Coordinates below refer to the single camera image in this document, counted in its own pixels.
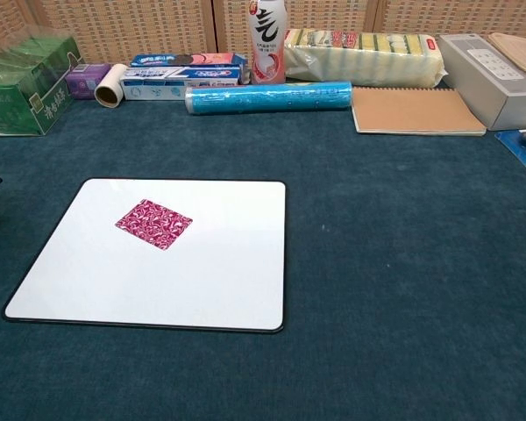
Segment pink white drink bottle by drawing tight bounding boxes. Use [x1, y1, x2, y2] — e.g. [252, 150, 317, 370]
[248, 0, 288, 86]

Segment magenta patterned paper square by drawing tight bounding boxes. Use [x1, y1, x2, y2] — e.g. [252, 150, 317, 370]
[114, 198, 194, 252]

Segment woven rattan folding screen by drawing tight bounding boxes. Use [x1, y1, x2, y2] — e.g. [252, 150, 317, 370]
[0, 0, 526, 67]

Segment yellow sponge pack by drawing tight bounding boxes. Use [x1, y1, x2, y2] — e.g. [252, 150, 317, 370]
[283, 28, 448, 89]

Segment white blue toothpaste box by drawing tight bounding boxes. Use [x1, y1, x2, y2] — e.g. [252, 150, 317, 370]
[120, 65, 243, 102]

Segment white square board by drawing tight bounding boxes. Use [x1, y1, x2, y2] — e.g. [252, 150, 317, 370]
[2, 177, 288, 333]

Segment blue plastic wrap roll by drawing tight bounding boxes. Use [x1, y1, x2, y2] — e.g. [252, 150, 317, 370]
[184, 80, 354, 117]

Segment teal table cloth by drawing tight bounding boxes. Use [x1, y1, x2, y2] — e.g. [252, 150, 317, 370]
[0, 82, 526, 421]

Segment brown spiral notebook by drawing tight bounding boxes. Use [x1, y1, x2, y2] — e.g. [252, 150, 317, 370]
[350, 85, 488, 137]

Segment green tea box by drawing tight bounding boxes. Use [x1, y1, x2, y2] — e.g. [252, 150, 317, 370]
[0, 35, 85, 138]

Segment blue blister package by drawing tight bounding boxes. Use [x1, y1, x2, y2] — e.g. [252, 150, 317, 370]
[494, 129, 526, 181]

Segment grey rectangular box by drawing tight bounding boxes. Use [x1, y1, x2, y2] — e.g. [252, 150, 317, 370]
[437, 32, 526, 132]

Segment small purple box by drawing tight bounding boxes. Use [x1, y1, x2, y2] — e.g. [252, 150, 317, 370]
[64, 62, 113, 101]

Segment white paper roll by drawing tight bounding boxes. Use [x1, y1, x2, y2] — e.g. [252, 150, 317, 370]
[94, 63, 129, 109]

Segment beige oval lid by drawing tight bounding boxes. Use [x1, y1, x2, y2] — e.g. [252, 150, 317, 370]
[486, 32, 526, 75]

